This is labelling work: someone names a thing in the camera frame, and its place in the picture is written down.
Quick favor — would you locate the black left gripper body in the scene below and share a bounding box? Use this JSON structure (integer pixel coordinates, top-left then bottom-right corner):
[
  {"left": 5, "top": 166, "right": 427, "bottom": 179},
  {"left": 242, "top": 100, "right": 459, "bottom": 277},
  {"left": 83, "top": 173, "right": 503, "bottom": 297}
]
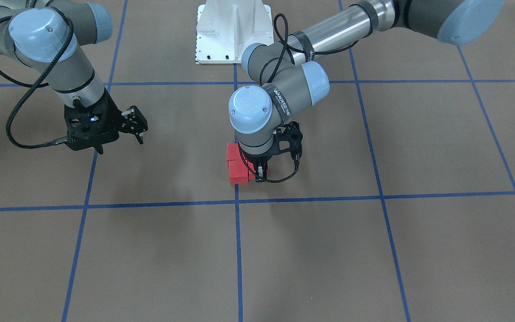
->
[{"left": 240, "top": 122, "right": 303, "bottom": 164}]

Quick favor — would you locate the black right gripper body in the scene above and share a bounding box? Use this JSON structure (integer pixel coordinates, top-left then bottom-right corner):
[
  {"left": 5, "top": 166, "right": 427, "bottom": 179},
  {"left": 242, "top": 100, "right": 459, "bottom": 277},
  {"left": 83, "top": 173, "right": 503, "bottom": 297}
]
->
[{"left": 64, "top": 94, "right": 122, "bottom": 151}]

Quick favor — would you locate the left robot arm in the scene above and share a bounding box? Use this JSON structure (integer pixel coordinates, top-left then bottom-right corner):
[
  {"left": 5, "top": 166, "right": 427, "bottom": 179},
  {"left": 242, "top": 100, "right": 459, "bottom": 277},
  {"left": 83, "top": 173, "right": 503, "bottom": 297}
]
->
[{"left": 228, "top": 0, "right": 503, "bottom": 183}]

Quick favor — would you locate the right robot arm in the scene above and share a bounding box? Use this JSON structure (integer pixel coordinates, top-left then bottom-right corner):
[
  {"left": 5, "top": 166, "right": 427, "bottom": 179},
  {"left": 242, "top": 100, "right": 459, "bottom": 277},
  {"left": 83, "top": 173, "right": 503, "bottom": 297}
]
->
[{"left": 0, "top": 0, "right": 148, "bottom": 154}]

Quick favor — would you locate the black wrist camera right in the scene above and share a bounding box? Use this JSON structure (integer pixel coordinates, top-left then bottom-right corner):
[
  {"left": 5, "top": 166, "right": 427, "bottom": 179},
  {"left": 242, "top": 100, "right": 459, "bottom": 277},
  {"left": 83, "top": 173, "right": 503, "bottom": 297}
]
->
[{"left": 121, "top": 106, "right": 148, "bottom": 136}]

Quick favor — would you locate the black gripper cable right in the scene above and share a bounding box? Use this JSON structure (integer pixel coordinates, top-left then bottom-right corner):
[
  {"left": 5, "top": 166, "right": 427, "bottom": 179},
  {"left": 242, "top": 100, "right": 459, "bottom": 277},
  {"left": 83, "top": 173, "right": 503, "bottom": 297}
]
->
[{"left": 0, "top": 7, "right": 75, "bottom": 149}]

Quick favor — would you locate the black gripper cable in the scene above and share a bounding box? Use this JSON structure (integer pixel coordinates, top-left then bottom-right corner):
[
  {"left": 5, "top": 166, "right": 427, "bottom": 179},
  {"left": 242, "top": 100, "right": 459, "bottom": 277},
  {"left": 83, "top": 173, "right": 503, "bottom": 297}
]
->
[
  {"left": 246, "top": 13, "right": 361, "bottom": 183},
  {"left": 0, "top": 7, "right": 75, "bottom": 149}
]

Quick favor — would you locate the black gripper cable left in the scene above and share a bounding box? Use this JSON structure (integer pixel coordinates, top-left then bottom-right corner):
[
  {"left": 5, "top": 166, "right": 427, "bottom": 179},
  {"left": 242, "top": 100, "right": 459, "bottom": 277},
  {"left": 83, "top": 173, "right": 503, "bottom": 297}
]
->
[{"left": 246, "top": 13, "right": 361, "bottom": 183}]

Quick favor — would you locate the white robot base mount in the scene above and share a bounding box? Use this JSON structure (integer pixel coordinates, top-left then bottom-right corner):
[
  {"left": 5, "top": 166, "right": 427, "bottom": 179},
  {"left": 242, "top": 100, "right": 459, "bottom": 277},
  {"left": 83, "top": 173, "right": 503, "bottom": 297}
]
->
[{"left": 195, "top": 0, "right": 274, "bottom": 64}]

